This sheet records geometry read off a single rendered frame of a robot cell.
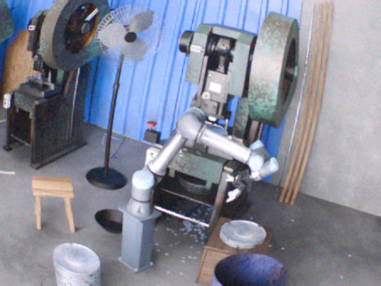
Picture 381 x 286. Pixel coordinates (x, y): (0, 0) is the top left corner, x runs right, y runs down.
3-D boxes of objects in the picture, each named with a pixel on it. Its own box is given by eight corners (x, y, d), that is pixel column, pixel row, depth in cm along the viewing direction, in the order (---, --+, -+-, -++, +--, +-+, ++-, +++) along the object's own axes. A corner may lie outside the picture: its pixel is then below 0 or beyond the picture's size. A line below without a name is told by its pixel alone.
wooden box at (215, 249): (248, 294, 247) (264, 258, 235) (194, 283, 254) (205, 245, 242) (258, 265, 284) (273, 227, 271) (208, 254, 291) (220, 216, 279)
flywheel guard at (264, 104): (268, 143, 250) (289, 16, 221) (223, 128, 258) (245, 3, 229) (293, 109, 341) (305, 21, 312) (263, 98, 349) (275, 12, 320)
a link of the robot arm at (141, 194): (127, 197, 241) (129, 175, 236) (135, 187, 253) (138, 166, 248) (148, 203, 239) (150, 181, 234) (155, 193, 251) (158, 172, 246)
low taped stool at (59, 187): (71, 215, 301) (70, 178, 289) (76, 232, 280) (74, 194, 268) (34, 212, 287) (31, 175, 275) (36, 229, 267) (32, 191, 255)
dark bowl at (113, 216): (121, 243, 285) (121, 235, 282) (88, 225, 294) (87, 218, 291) (139, 227, 311) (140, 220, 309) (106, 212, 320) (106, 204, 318)
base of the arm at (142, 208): (139, 219, 239) (141, 204, 235) (122, 207, 247) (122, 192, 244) (157, 213, 250) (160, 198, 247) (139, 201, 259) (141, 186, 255)
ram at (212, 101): (218, 117, 288) (227, 74, 278) (196, 111, 293) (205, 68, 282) (227, 111, 303) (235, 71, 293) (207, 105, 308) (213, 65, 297)
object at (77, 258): (105, 275, 198) (105, 274, 198) (57, 272, 187) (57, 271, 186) (93, 245, 223) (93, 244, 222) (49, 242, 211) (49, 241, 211)
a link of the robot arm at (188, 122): (177, 114, 220) (267, 157, 216) (183, 109, 230) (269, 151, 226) (168, 135, 224) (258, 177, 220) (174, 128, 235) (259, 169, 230)
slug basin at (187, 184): (213, 203, 302) (215, 191, 299) (167, 188, 312) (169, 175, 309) (228, 186, 332) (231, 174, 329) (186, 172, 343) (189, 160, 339)
